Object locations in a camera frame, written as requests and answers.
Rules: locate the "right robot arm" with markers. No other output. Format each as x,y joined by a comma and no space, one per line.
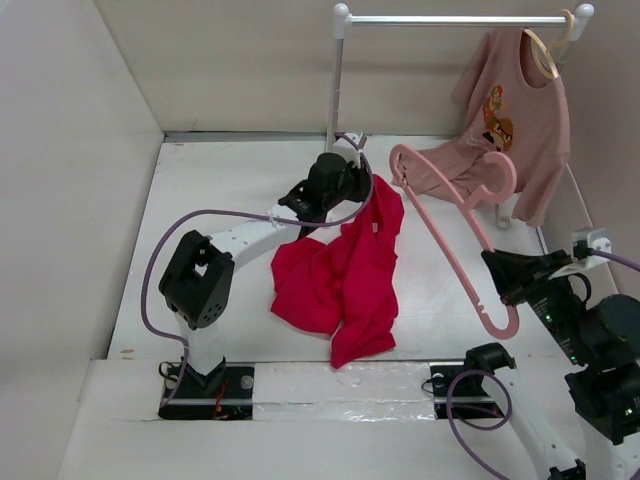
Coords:
602,341

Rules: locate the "pink printed t shirt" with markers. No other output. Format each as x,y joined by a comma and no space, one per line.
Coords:
510,107

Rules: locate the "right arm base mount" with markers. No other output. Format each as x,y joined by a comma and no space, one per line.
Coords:
469,400

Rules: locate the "wooden hanger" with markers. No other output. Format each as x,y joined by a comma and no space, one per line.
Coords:
542,55

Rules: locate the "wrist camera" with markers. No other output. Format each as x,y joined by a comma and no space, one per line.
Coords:
591,247
349,146

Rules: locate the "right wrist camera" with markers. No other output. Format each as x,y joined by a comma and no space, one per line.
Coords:
591,247

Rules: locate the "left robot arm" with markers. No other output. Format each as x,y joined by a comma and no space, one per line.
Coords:
196,284

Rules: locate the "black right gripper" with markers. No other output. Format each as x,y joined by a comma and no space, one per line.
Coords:
531,271

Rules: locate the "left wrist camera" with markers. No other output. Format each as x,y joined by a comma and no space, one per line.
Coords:
349,146

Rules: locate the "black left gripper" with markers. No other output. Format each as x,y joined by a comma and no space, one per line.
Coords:
362,179

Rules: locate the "white clothes rack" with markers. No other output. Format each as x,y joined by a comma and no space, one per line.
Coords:
343,18

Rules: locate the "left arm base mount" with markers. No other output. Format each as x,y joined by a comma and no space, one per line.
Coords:
224,395

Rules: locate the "red t shirt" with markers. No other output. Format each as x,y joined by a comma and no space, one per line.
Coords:
344,289

